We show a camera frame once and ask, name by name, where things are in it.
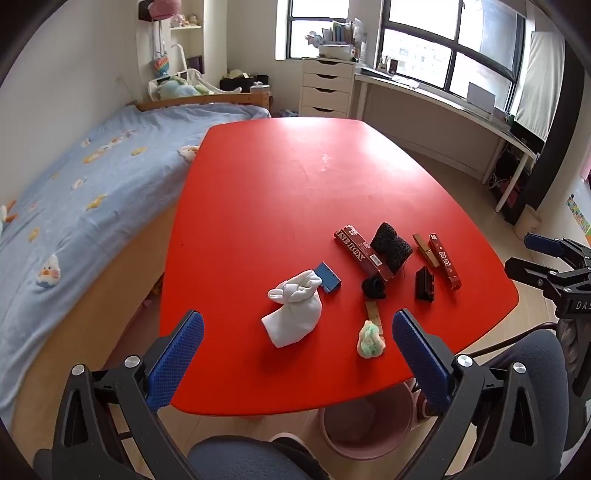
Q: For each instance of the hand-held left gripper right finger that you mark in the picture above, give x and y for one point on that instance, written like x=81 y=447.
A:
x=422 y=360

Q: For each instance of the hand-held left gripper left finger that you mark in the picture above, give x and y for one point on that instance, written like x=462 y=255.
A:
x=178 y=360

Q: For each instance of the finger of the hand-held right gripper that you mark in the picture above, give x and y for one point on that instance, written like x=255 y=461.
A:
x=540 y=242
x=526 y=272

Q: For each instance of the green white fluffy ball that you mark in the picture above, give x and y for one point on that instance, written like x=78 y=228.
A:
x=371 y=341

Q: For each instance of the pale wooden clothespin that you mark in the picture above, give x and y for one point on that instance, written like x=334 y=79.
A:
x=372 y=313

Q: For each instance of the small black clip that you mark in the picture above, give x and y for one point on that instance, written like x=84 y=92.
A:
x=424 y=284

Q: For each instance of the narrow red box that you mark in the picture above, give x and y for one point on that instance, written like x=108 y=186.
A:
x=445 y=263

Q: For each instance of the golden wooden clothespin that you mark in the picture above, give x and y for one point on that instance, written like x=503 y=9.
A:
x=427 y=253

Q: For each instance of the pink waste bin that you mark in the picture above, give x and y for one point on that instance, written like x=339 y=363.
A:
x=364 y=443

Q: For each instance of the black mesh cloth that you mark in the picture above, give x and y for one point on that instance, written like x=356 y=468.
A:
x=390 y=244

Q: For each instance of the white sock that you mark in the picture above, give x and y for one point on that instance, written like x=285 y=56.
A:
x=291 y=318

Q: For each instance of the small blue box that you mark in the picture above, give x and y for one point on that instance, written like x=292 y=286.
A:
x=328 y=279

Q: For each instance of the person's right leg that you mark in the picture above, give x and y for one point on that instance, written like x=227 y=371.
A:
x=535 y=355

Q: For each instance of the person's leg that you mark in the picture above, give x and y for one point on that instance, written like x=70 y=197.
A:
x=535 y=355
x=240 y=459

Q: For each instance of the person's left leg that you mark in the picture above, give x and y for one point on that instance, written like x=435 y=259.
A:
x=240 y=459

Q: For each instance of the dark red carton box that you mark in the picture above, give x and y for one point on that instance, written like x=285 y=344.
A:
x=360 y=251

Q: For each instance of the white box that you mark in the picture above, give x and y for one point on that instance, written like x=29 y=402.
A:
x=481 y=97

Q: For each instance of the long white desk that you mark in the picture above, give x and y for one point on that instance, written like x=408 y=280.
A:
x=438 y=99

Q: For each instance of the black framed window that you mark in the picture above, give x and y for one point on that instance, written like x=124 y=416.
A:
x=415 y=27

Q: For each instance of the white drawer cabinet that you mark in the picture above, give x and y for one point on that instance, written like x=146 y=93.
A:
x=325 y=87

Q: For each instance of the green plush toy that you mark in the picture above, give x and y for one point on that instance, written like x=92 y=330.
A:
x=178 y=87

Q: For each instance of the white storage basket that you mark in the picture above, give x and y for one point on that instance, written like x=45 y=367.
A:
x=336 y=51

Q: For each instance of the black bag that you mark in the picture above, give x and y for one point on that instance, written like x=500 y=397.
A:
x=240 y=84

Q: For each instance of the white baby crib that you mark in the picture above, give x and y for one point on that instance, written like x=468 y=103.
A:
x=191 y=76

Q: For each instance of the row of books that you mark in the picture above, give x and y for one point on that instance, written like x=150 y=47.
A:
x=344 y=32

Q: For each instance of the straw hat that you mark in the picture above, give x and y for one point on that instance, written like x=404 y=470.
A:
x=235 y=74

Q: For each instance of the rainbow hanging toy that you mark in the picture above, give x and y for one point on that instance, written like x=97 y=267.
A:
x=161 y=66

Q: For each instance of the pink hat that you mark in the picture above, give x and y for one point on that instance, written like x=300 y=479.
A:
x=165 y=7

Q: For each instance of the colourful wall poster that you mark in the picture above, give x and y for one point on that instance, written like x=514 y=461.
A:
x=579 y=214

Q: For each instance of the wooden bed frame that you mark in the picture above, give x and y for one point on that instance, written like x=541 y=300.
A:
x=129 y=277

